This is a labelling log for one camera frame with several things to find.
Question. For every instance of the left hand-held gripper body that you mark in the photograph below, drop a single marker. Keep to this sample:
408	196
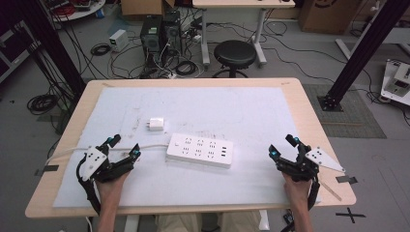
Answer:
93	161

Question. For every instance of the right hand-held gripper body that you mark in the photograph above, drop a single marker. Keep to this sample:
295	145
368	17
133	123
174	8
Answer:
301	167

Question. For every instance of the white charger plug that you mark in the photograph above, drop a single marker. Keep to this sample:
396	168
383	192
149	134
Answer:
156	123

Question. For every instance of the white power strip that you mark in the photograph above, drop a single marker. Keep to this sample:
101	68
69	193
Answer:
199	150

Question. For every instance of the person's right hand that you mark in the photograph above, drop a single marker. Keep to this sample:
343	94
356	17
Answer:
296	190

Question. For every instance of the person's left hand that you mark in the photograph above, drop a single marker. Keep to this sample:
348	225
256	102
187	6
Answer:
111	188

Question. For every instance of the thin wooden stick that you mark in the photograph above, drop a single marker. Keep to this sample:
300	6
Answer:
330	190

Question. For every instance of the black tape strip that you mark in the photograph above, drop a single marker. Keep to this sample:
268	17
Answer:
346	179
47	168

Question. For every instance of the grey floor mat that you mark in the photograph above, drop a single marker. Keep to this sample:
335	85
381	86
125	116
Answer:
351	112

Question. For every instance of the black tape cross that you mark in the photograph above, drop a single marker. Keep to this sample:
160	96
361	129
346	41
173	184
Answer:
350	215

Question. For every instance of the white foam mat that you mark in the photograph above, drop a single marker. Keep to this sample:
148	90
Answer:
199	109

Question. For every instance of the person's beige trouser legs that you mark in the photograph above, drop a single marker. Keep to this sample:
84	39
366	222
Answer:
180	223

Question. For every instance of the white power supply box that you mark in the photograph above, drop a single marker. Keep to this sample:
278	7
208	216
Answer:
118	39

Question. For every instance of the black round stool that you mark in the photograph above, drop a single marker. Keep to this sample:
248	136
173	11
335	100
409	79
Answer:
235	54

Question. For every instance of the black computer tower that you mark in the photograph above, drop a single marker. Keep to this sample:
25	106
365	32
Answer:
172	30
151	37

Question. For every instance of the black metal stand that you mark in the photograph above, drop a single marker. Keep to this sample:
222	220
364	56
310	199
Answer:
51	45
364	51

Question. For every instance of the white device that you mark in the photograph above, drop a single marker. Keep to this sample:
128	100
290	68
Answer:
396	82

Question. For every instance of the large cardboard box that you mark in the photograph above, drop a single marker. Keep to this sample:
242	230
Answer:
328	14

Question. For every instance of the round white table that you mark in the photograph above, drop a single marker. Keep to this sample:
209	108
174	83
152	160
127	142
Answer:
74	8

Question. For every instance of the white-legged wooden desk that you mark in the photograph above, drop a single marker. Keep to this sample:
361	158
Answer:
241	4

